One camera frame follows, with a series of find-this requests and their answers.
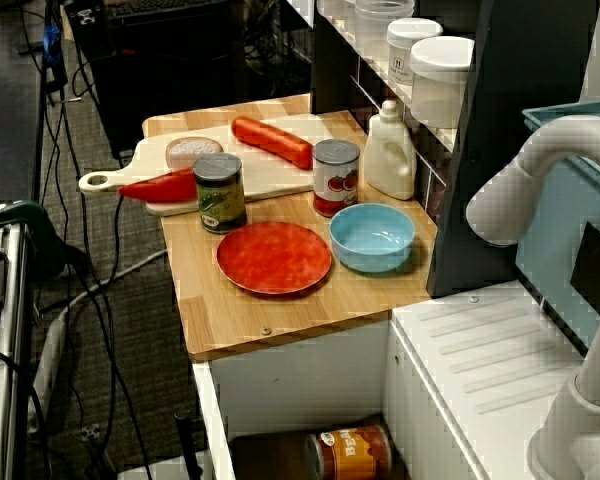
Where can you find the white power strip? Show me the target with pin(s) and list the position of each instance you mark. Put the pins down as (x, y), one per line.
(50, 360)

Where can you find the large white-lidded plastic jar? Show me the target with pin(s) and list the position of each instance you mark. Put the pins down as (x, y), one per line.
(437, 85)

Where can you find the green peas can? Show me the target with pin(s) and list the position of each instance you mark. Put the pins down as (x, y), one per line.
(220, 200)

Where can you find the clear lidless plastic jar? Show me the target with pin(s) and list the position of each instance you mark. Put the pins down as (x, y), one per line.
(380, 25)

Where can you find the black computer tower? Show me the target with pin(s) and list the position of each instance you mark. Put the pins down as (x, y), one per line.
(180, 75)

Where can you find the white cutting board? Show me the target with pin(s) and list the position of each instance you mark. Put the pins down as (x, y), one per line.
(270, 170)

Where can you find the salmon sushi toy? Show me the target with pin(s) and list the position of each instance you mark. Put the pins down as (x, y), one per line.
(192, 150)

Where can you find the red toy sausage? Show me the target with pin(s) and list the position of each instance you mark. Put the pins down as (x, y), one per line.
(270, 140)

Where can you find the white toy sink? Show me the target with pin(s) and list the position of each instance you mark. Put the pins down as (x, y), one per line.
(480, 340)

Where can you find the blue tape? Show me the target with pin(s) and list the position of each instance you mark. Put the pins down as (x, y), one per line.
(51, 42)

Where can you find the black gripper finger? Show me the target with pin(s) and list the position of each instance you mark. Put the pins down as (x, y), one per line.
(90, 35)

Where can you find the light blue bowl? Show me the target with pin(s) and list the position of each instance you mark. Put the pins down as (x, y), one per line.
(370, 235)

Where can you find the grey toy faucet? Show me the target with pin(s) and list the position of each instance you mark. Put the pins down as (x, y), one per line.
(510, 200)

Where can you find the red toy chili pepper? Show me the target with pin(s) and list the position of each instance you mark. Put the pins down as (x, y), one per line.
(165, 187)

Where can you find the silver metal rail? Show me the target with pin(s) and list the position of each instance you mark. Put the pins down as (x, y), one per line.
(7, 325)

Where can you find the orange jar in drawer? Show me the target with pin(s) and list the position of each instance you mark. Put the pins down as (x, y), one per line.
(352, 452)

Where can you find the black pole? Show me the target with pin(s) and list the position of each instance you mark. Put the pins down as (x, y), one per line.
(187, 445)

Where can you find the red orange plate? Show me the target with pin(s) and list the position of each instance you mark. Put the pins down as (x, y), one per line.
(272, 257)

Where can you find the white toy detergent bottle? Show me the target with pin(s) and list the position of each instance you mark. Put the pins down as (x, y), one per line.
(387, 160)

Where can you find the tomato can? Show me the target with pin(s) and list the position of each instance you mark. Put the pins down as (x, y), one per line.
(335, 180)

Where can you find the teal plastic bin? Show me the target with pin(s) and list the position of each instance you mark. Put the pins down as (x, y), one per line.
(550, 280)

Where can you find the small white-lidded plastic jar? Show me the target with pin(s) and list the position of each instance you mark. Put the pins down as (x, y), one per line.
(337, 6)
(405, 60)

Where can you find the dark grey shelf unit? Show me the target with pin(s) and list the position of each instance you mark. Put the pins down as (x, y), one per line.
(480, 200)

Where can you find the dark green clamp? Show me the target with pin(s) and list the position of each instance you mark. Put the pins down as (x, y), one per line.
(15, 210)

